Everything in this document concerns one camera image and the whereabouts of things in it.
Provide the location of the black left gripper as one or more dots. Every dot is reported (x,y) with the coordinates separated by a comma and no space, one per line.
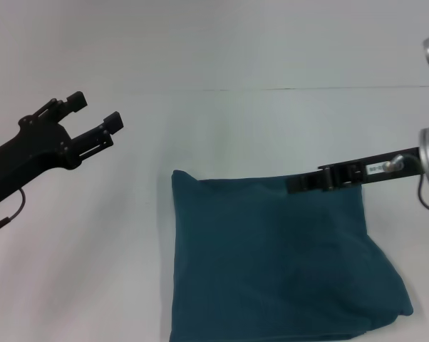
(29,153)

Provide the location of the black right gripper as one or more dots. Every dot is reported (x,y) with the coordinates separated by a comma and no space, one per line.
(407,167)

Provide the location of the teal blue shirt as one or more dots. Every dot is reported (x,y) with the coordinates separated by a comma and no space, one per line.
(264,256)

